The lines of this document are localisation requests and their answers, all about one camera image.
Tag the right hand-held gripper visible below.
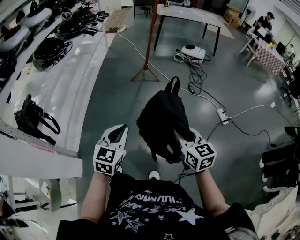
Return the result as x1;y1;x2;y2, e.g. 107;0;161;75
173;127;218;173

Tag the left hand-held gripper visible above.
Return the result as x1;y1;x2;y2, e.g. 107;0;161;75
93;124;129;176

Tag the black backpack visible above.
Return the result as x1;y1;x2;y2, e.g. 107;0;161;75
136;76;196;164

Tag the brown wooden coat rack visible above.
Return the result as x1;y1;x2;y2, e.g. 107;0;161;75
130;0;166;83

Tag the person's right forearm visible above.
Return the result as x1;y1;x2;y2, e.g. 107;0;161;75
194;169;229;217

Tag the person's left forearm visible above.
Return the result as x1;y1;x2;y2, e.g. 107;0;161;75
80;170;113;224

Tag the white hard shell backpack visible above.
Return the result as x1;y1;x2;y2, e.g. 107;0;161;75
173;45;207;64

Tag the black star print shirt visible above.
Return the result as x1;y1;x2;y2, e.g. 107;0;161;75
55;171;259;240

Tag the checkered cloth table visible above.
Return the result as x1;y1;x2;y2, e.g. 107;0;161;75
239;35;287;76

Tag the wooden pallet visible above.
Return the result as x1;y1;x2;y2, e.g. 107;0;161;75
105;6;134;33

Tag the grey table with black legs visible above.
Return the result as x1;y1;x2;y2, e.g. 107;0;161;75
153;4;222;57

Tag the cardboard box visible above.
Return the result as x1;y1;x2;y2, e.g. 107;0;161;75
223;4;242;28

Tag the standing fan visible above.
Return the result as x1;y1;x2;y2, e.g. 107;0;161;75
242;5;256;30

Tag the white and black helmet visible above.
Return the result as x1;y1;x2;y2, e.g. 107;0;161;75
18;7;53;29
0;24;31;53

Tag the black cable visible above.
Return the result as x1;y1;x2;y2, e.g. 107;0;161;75
187;54;227;115

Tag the black strapped bag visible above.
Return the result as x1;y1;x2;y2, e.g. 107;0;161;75
14;94;61;146

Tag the long white cable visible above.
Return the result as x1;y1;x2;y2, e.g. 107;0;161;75
117;27;272;119

